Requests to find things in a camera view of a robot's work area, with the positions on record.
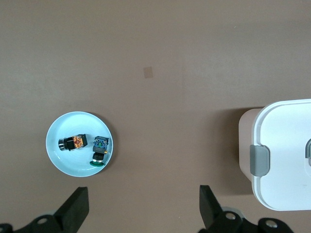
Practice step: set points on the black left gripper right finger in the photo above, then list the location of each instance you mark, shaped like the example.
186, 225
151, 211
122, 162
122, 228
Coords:
210, 208

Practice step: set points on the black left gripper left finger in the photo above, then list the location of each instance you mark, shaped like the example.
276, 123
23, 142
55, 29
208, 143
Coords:
70, 211

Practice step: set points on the orange and black push-button switch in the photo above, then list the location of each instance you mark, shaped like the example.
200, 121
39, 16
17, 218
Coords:
77, 142

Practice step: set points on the light blue round plate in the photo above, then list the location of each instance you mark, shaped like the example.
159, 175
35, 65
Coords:
73, 162

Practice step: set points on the white lunch box grey clips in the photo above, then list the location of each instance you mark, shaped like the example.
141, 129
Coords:
284, 145

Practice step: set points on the green-capped blue push-button switch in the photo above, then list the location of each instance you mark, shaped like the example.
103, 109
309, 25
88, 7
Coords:
99, 148

